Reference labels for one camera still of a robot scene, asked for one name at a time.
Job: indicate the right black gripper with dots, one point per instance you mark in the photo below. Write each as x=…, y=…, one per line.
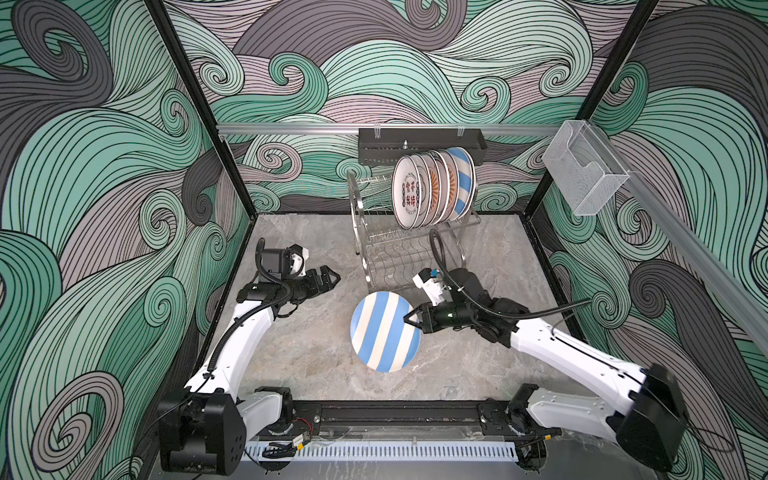
x=429, y=322

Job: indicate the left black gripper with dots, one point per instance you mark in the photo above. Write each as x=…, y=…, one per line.
x=314, y=288

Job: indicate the blue striped plate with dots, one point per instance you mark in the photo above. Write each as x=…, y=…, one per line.
x=380, y=337
x=466, y=181

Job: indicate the white plate red characters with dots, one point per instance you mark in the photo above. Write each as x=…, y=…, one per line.
x=406, y=192

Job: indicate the orange sunburst plate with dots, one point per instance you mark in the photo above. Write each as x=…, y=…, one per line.
x=453, y=185
x=435, y=183

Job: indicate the white plate green clover outline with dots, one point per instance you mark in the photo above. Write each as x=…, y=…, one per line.
x=425, y=190

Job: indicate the cream floral plate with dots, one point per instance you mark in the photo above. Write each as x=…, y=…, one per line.
x=475, y=185

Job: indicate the green red rimmed plate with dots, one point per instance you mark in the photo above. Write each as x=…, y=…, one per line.
x=443, y=194

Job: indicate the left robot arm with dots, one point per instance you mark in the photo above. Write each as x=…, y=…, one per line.
x=203, y=428

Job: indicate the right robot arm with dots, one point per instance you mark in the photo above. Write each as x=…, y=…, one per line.
x=640, y=409

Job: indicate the steel two-tier dish rack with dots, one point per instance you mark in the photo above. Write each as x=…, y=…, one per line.
x=389, y=254

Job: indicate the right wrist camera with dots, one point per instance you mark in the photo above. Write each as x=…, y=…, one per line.
x=427, y=280

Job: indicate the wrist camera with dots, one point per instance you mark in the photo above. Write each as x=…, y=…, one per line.
x=427, y=280
x=298, y=258

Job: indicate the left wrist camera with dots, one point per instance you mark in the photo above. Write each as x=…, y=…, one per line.
x=298, y=258

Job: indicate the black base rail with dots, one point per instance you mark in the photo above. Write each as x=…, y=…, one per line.
x=420, y=414

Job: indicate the black wall shelf basket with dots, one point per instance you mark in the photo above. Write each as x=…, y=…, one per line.
x=385, y=146

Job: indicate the white slotted cable duct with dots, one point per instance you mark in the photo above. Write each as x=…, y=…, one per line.
x=370, y=451

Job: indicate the clear mesh wall bin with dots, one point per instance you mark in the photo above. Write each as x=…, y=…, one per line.
x=585, y=166

